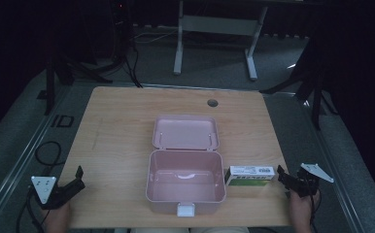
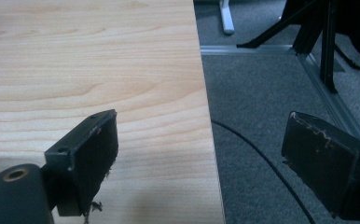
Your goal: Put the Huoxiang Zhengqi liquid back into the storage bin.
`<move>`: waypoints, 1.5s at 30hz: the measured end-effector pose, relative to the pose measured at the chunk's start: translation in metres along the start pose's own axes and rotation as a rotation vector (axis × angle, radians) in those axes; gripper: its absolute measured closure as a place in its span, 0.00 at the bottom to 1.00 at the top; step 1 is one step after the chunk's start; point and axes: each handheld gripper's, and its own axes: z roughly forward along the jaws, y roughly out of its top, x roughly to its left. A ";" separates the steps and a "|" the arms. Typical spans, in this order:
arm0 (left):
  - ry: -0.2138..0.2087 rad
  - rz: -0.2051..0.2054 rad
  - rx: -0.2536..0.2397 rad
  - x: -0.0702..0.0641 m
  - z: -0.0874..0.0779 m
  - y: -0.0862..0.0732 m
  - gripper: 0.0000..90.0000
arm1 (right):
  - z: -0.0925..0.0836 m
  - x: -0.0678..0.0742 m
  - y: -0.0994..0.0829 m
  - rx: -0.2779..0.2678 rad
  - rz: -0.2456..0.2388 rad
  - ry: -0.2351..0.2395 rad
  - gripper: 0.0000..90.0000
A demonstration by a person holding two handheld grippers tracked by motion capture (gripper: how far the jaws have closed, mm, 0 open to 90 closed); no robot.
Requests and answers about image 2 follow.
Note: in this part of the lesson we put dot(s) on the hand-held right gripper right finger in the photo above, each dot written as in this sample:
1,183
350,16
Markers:
327,165

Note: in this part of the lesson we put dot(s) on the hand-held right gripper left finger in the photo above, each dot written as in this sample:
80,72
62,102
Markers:
88,155

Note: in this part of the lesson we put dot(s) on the black tripod stand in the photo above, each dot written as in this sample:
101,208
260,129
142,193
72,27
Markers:
324,37

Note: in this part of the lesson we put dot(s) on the white metal table leg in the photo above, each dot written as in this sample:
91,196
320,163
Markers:
227,17

